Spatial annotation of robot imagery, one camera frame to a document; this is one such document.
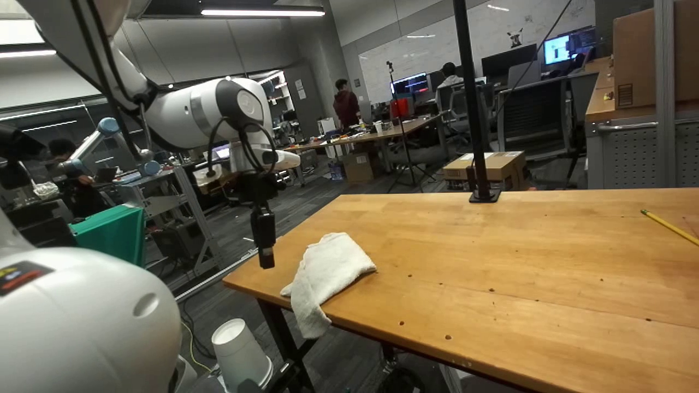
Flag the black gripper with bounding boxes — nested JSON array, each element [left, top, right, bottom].
[[249, 204, 279, 270]]

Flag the white towel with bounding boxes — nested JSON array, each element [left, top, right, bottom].
[[279, 228, 380, 342]]

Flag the black table leg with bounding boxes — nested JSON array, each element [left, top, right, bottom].
[[254, 297, 318, 393]]

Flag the white paper cup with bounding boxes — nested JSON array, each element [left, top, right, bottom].
[[209, 317, 275, 393]]

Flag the teal box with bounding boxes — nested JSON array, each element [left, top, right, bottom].
[[67, 200, 149, 269]]

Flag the long wooden work table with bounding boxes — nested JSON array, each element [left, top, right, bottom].
[[281, 113, 447, 156]]

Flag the person in red top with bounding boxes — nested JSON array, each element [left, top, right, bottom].
[[331, 77, 362, 133]]

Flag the low wooden box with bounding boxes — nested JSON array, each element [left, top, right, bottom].
[[440, 149, 528, 192]]

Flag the ceiling light strip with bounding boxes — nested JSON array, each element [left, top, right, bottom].
[[198, 4, 328, 22]]

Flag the black pole with base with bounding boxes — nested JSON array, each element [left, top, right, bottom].
[[451, 0, 505, 204]]

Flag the lit computer monitor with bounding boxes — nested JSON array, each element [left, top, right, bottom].
[[540, 27, 600, 70]]

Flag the grey perforated cabinet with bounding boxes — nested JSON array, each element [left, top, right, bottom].
[[582, 117, 699, 192]]

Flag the yellow pencil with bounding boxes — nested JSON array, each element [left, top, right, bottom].
[[638, 206, 699, 250]]

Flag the large cardboard box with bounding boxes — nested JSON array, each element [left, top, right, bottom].
[[612, 0, 699, 113]]

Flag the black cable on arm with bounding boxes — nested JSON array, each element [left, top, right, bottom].
[[204, 117, 279, 186]]

